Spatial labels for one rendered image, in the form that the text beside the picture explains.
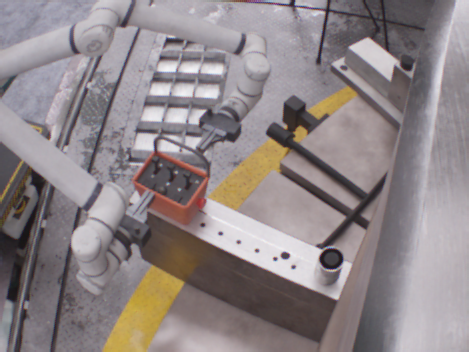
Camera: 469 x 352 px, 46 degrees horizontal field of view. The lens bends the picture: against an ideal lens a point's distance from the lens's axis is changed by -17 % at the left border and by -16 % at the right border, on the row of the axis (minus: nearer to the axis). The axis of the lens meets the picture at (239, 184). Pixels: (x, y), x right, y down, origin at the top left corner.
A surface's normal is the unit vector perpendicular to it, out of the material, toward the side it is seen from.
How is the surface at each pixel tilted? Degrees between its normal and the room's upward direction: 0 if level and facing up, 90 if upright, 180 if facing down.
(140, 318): 0
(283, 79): 0
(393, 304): 45
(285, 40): 0
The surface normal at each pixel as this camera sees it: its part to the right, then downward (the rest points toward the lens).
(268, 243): 0.01, -0.58
